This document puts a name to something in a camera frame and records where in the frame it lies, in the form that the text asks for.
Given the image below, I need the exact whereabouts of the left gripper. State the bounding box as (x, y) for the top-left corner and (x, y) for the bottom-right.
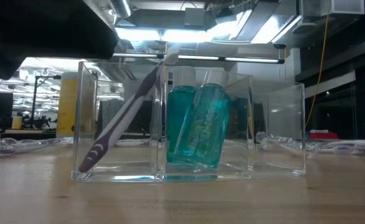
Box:
(0, 0), (120, 80)

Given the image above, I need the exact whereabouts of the purple white toothbrush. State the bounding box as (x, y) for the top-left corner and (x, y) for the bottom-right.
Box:
(78, 43), (183, 174)

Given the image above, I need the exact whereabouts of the teal mouthwash bottle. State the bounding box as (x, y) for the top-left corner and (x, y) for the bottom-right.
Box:
(171, 70), (233, 170)
(166, 67), (199, 164)

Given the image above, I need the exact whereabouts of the clear acrylic organizer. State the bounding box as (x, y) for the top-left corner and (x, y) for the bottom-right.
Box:
(71, 60), (307, 183)

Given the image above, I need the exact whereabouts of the orange toothbrush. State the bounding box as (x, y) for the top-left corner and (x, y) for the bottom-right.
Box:
(254, 131), (323, 159)

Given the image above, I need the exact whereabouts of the black stand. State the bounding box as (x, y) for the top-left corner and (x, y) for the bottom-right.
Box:
(29, 74), (62, 129)

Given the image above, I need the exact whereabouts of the yellow wipes canister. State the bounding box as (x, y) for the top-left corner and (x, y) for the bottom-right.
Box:
(56, 71), (98, 138)

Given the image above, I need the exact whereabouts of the small yellow container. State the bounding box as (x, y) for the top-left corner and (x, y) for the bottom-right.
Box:
(11, 115), (23, 130)

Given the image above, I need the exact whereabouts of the background workbench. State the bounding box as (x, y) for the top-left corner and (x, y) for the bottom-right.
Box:
(0, 129), (57, 141)

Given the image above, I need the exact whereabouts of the long ceiling light bar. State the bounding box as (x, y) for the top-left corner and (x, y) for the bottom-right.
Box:
(112, 52), (285, 65)

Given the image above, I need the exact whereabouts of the red box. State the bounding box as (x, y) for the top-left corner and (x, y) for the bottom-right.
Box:
(309, 132), (339, 140)

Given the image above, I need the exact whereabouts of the white vent box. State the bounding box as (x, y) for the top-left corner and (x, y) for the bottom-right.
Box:
(321, 0), (365, 16)

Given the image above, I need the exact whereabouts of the round metal duct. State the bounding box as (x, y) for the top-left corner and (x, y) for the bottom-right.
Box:
(109, 0), (133, 19)

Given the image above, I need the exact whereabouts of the yellow hanging cable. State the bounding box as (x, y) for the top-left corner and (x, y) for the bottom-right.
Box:
(305, 0), (331, 128)

